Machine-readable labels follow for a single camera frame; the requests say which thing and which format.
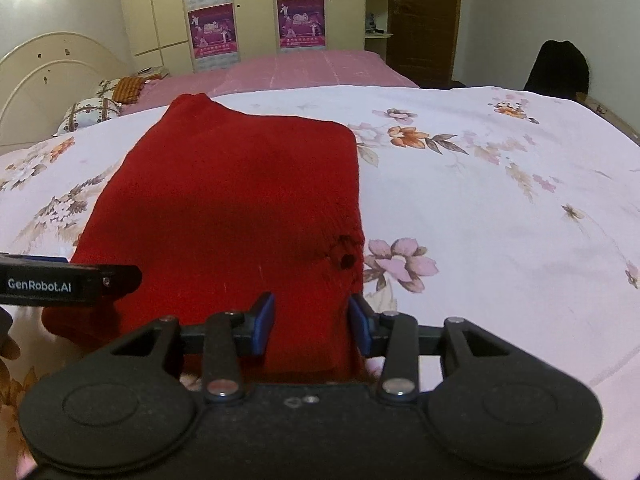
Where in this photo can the cream bed headboard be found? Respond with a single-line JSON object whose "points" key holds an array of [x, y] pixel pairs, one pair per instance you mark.
{"points": [[45, 67]]}

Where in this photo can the brown wooden door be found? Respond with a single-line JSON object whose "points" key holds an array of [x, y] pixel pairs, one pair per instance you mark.
{"points": [[425, 20]]}

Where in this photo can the person's left hand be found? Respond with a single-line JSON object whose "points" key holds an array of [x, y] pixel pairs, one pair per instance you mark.
{"points": [[7, 347]]}

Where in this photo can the red knit sweater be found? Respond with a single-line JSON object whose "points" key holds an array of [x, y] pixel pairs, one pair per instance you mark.
{"points": [[225, 185]]}

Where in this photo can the orange patterned pillow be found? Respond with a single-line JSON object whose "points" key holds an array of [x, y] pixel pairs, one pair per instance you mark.
{"points": [[127, 89]]}

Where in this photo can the cream corner shelf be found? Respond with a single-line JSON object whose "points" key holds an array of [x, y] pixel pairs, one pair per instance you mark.
{"points": [[377, 20]]}

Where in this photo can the purple wall poster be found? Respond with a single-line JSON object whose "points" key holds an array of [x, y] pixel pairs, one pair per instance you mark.
{"points": [[300, 22], [212, 30]]}

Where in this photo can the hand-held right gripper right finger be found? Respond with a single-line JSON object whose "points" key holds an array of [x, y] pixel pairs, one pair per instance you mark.
{"points": [[358, 322]]}

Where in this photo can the white patterned pillow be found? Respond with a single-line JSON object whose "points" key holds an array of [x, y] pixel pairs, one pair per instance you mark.
{"points": [[87, 115]]}

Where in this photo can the cream wardrobe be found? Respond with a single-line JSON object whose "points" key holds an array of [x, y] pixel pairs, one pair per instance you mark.
{"points": [[255, 20]]}

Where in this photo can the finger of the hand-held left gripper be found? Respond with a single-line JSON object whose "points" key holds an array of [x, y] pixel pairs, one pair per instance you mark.
{"points": [[40, 259]]}

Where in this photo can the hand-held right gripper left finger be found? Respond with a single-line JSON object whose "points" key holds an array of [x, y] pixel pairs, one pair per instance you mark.
{"points": [[265, 325]]}

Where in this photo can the floral print quilt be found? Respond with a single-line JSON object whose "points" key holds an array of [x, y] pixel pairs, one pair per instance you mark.
{"points": [[500, 185]]}

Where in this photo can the pink bed sheet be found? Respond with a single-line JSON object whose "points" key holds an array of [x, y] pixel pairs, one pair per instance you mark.
{"points": [[300, 67]]}

